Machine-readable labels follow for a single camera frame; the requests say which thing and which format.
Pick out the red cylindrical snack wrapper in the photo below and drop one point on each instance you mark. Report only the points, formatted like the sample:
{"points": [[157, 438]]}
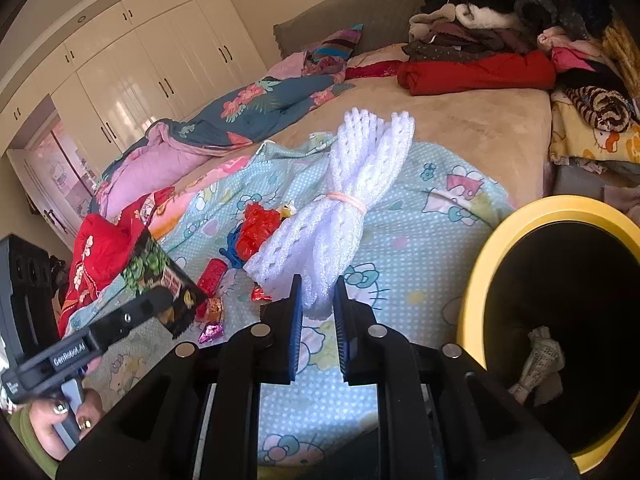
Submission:
{"points": [[212, 275]]}

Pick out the light blue cartoon cat blanket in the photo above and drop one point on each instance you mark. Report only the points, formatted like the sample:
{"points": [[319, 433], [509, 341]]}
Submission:
{"points": [[425, 260]]}

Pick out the red floral cloth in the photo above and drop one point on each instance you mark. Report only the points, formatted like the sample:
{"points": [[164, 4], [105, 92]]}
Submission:
{"points": [[100, 255]]}

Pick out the pink garment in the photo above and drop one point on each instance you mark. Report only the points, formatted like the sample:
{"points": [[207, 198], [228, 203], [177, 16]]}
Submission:
{"points": [[570, 52]]}

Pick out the white foam net bundle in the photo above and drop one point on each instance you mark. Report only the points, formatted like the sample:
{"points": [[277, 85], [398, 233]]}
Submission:
{"points": [[350, 175]]}

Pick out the grey headboard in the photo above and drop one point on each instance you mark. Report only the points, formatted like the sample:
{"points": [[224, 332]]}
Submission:
{"points": [[380, 5]]}

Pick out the yellow cartoon blanket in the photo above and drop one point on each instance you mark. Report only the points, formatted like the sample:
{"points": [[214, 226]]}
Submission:
{"points": [[575, 135]]}

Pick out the small red foil wrapper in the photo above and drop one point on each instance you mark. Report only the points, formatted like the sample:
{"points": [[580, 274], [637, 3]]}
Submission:
{"points": [[260, 294]]}

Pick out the white wardrobe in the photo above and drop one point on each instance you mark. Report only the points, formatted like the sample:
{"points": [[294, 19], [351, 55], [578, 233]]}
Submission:
{"points": [[150, 60]]}

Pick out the black bin liner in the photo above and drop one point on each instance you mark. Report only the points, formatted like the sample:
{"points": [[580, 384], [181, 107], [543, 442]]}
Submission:
{"points": [[575, 280]]}

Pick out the pink rubber band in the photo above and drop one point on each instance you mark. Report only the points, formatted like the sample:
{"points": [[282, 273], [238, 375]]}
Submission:
{"points": [[350, 200]]}

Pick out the orange candy wrapper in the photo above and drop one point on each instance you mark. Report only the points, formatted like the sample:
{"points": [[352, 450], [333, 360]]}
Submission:
{"points": [[214, 307]]}

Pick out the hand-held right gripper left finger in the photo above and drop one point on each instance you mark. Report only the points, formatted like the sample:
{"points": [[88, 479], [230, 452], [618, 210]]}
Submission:
{"points": [[295, 332]]}

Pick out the dark red patterned cloth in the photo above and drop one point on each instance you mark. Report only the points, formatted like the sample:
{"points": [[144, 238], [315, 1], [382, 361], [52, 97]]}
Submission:
{"points": [[372, 70]]}

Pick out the crumpled printed paper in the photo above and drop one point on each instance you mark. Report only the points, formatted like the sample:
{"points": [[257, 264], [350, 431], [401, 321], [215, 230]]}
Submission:
{"points": [[540, 360]]}

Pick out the brown striped cloth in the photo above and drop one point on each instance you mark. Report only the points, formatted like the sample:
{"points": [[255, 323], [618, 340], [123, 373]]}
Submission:
{"points": [[600, 105]]}

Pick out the dark green-print snack packet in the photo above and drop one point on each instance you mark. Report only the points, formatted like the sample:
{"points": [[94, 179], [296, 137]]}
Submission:
{"points": [[150, 265]]}

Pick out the small yellow wrapper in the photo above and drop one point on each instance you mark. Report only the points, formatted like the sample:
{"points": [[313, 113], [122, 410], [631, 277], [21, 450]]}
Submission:
{"points": [[287, 210]]}

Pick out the striped pillow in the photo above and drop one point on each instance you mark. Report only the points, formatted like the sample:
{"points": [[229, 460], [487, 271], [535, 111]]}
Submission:
{"points": [[335, 45]]}

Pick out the purple foil wrapper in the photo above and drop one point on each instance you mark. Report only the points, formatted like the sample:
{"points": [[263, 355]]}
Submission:
{"points": [[210, 332]]}

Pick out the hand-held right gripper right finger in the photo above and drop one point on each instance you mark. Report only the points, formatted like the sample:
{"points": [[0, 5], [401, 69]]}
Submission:
{"points": [[342, 332]]}

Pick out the crumpled red plastic bag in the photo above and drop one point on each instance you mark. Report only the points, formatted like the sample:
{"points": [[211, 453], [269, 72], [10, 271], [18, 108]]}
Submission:
{"points": [[257, 230]]}

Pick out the blue pink floral quilt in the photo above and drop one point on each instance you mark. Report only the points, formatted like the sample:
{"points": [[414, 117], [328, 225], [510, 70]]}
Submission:
{"points": [[250, 105]]}

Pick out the person's left forearm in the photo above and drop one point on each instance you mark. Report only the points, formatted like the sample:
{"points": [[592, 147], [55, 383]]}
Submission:
{"points": [[30, 452]]}

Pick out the person's left hand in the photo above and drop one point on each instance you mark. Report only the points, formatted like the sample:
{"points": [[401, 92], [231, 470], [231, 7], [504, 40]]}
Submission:
{"points": [[47, 430]]}

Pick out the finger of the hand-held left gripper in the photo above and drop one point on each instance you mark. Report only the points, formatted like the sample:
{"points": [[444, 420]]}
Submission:
{"points": [[135, 315]]}

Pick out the blue plastic wrapper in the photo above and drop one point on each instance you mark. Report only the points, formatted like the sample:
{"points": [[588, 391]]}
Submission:
{"points": [[232, 255]]}

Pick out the yellow trash bin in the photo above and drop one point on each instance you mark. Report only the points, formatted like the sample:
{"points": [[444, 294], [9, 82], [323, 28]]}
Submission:
{"points": [[480, 270]]}

